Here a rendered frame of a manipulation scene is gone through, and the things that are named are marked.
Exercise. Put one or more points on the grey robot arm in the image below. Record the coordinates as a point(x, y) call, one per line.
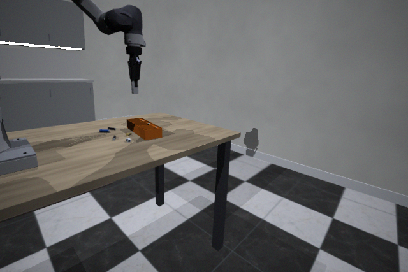
point(127, 19)

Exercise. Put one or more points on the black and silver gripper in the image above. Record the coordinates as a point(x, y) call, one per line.
point(134, 68)

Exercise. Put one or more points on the orange three-compartment bin rack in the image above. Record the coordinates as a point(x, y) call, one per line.
point(144, 128)

